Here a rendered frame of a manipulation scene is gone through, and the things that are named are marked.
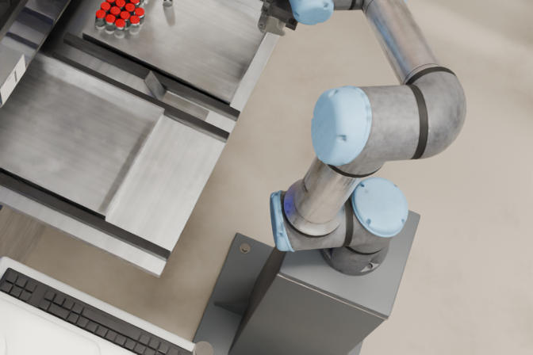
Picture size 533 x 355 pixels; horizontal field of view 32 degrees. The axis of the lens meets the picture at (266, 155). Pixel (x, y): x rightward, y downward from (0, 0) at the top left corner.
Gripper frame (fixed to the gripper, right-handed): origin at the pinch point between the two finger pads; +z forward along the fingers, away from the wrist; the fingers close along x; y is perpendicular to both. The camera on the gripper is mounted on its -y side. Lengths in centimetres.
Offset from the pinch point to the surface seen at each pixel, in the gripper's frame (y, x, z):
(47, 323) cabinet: 0, -91, -67
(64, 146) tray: -24.4, -43.3, 3.5
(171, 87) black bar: -11.1, -22.0, 1.7
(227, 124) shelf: 2.5, -23.5, 3.7
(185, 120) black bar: -5.5, -27.6, 1.7
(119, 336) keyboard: 2, -72, 9
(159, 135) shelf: -8.8, -32.3, 3.7
